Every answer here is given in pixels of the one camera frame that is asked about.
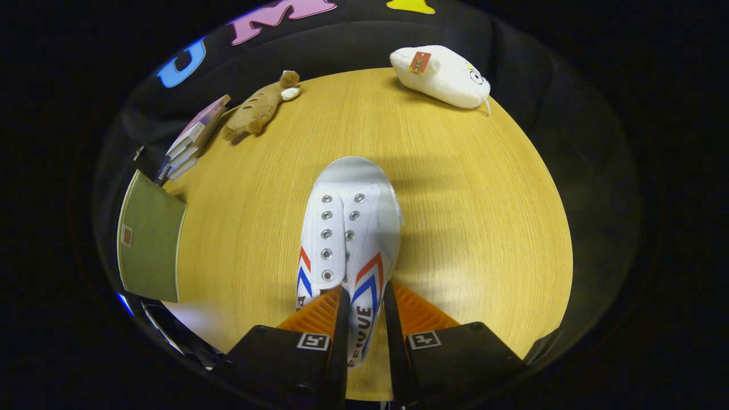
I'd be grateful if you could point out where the white plush toy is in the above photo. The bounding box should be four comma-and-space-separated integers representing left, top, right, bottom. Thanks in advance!
390, 45, 492, 114

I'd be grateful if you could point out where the grey white book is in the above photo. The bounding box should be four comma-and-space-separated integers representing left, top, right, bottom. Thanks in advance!
165, 137, 207, 167

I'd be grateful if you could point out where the brown plush toy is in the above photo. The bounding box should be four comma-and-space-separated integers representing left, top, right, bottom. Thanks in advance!
221, 70, 301, 142

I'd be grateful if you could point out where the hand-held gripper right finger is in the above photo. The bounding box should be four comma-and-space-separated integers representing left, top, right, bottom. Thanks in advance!
383, 280, 527, 410

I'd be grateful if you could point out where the green fabric storage box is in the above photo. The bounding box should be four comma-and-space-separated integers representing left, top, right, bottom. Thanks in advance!
117, 169, 187, 304

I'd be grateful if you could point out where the pale purple book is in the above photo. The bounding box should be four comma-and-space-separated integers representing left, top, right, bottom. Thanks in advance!
165, 157, 199, 182

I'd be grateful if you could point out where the black backdrop cloth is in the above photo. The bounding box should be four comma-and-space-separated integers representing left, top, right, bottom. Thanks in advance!
91, 0, 644, 365

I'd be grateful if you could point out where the pink cover book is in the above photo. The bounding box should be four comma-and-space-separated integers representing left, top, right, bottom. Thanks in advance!
165, 94, 231, 151

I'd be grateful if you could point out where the white striped canvas shoe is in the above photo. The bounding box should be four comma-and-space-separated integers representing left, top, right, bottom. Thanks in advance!
295, 157, 403, 368

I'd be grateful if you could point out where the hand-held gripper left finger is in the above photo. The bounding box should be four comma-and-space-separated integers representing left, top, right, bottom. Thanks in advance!
223, 285, 351, 410

